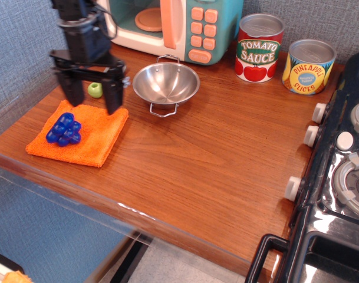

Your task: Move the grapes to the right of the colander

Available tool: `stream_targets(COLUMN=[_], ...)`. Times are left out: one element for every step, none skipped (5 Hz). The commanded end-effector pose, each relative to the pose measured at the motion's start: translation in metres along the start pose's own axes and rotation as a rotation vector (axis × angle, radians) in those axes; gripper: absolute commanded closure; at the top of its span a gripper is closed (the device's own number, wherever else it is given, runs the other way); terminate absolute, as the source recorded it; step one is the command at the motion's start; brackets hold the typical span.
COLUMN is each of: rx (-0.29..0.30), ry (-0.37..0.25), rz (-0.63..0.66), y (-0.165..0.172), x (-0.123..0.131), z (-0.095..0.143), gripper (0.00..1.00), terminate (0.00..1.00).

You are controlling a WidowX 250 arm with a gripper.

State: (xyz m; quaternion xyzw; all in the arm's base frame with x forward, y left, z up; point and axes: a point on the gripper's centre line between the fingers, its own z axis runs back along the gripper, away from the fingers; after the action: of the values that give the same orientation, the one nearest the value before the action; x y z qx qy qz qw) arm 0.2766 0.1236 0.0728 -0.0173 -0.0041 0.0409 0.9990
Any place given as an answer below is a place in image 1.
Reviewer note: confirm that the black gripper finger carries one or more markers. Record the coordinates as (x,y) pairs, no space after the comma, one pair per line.
(113,94)
(71,86)

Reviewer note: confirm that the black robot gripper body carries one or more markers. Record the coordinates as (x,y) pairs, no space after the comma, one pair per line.
(87,56)

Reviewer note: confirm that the blue toy grape bunch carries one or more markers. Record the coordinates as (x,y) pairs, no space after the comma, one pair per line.
(65,131)

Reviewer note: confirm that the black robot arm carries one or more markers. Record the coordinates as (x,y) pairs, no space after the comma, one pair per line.
(74,10)

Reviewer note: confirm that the stainless steel pot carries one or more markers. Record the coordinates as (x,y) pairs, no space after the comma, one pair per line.
(165,85)

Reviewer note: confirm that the orange folded cloth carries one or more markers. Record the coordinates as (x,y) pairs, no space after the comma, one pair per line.
(99,133)

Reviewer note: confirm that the peach microwave turntable plate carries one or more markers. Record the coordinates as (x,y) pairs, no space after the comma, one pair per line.
(149,20)

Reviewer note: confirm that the teal toy microwave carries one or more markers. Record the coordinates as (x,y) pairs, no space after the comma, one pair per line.
(198,32)

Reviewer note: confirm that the tomato sauce can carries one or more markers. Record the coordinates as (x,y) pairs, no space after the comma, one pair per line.
(258,46)

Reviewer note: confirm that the pineapple slices can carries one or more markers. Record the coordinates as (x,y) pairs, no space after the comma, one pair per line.
(308,66)

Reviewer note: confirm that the orange object bottom left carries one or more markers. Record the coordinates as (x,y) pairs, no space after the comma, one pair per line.
(16,277)

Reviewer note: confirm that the white stove knob middle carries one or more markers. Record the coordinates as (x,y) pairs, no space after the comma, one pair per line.
(310,135)

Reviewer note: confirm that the white stove knob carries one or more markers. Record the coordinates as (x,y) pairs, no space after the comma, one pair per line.
(292,188)
(319,112)
(310,135)

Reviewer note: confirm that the white stove knob front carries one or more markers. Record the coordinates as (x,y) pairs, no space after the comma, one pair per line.
(292,188)

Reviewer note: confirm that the white stove knob rear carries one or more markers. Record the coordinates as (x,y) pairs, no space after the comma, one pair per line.
(319,112)

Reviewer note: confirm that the white round stove button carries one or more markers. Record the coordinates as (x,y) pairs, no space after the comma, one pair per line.
(344,141)

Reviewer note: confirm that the grey stove burner front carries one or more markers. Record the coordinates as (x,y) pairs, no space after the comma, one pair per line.
(346,182)

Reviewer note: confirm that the black toy stove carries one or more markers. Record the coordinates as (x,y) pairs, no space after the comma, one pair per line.
(323,243)

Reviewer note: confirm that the green handled grey spatula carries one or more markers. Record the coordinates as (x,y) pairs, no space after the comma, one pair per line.
(95,89)

